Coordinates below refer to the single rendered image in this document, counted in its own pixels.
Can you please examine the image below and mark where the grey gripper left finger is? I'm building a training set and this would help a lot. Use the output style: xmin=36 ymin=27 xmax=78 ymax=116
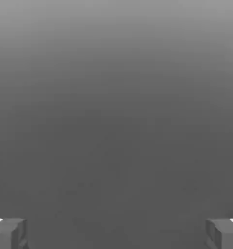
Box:
xmin=0 ymin=217 xmax=29 ymax=249

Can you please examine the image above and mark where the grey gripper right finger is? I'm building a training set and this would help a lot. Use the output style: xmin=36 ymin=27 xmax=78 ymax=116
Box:
xmin=204 ymin=218 xmax=233 ymax=249

